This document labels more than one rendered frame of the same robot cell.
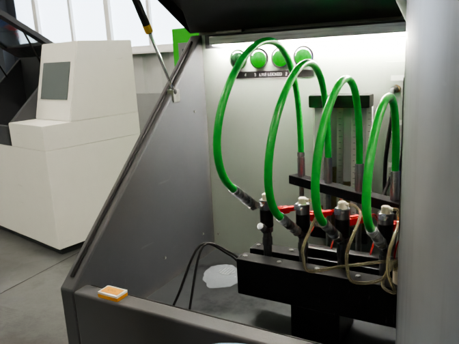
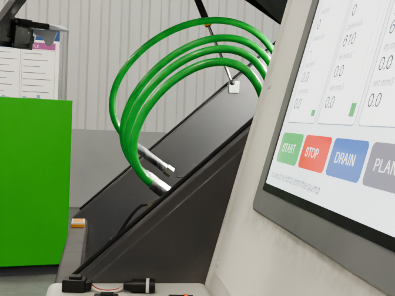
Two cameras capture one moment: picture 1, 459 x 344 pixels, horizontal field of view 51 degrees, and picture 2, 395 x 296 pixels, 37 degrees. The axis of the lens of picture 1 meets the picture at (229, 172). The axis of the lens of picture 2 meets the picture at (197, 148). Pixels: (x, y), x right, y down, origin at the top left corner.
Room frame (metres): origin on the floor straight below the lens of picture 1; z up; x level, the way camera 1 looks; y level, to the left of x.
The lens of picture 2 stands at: (0.19, -0.99, 1.22)
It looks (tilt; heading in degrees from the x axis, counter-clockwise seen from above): 3 degrees down; 50
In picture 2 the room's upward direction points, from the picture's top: 3 degrees clockwise
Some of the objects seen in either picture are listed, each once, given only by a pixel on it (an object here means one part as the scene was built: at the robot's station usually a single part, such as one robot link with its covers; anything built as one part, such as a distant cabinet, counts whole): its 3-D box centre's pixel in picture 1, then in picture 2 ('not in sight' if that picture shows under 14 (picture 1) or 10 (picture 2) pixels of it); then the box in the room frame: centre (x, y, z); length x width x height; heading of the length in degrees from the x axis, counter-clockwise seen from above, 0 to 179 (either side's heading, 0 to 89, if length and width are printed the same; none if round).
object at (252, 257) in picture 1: (322, 295); not in sight; (0.89, -0.18, 0.91); 0.34 x 0.10 x 0.15; 60
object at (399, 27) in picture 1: (309, 34); not in sight; (1.18, -0.20, 1.43); 0.54 x 0.03 x 0.02; 60
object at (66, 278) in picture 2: not in sight; (109, 284); (0.60, -0.33, 0.99); 0.12 x 0.02 x 0.02; 143
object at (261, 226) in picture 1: (265, 248); not in sight; (0.94, -0.07, 0.99); 0.05 x 0.03 x 0.21; 150
